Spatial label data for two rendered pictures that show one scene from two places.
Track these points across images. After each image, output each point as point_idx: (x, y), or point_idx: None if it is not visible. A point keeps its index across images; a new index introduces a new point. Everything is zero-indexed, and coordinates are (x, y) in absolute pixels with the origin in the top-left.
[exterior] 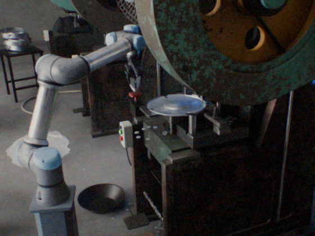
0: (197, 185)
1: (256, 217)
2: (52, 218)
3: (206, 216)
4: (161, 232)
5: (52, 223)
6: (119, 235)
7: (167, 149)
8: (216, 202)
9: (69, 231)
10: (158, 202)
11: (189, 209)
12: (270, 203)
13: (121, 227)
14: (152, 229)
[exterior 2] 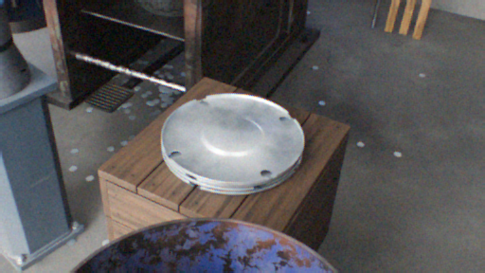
0: None
1: (268, 30)
2: (20, 121)
3: (231, 42)
4: (132, 110)
5: (21, 132)
6: (70, 141)
7: None
8: (240, 14)
9: (51, 137)
10: (97, 68)
11: (218, 33)
12: (279, 6)
13: (60, 130)
14: (115, 111)
